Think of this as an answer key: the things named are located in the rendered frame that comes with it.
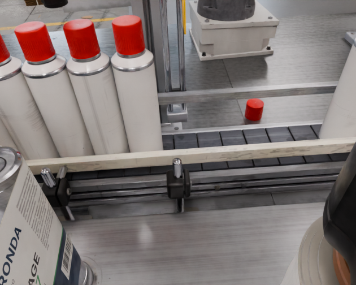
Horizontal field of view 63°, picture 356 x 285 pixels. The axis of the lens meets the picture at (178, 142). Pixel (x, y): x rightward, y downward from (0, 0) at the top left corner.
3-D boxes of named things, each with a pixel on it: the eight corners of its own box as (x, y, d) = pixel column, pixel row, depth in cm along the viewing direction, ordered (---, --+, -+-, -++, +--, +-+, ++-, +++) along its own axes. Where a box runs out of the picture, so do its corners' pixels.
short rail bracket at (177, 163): (170, 225, 42) (164, 169, 34) (169, 208, 44) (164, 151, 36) (192, 224, 42) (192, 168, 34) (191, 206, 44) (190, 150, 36)
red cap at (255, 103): (265, 117, 59) (268, 104, 57) (251, 122, 58) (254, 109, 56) (254, 108, 61) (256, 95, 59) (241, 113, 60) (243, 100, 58)
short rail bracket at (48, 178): (60, 234, 42) (27, 180, 33) (69, 198, 46) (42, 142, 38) (82, 232, 42) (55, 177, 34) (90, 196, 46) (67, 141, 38)
